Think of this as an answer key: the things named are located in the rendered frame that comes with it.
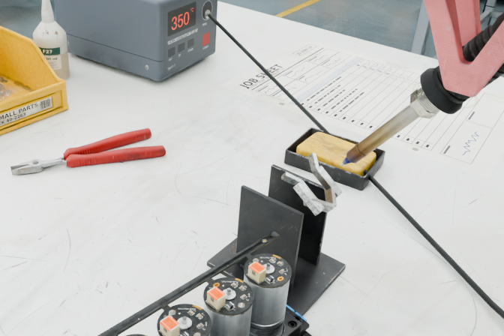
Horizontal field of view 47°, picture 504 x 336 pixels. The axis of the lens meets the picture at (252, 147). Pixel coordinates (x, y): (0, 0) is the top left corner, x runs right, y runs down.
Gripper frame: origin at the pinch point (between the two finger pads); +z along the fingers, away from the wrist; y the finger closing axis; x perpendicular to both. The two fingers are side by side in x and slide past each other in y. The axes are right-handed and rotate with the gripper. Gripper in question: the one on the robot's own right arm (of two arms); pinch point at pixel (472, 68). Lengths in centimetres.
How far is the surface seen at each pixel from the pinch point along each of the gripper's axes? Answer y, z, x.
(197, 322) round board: 11.4, 11.1, -6.4
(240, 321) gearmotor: 9.6, 11.8, -5.2
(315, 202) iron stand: 1.0, 10.0, -6.3
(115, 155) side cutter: -1.9, 16.5, -26.9
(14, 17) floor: -141, 92, -261
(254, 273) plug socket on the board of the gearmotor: 7.4, 10.7, -6.0
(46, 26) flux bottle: -8.8, 11.2, -44.3
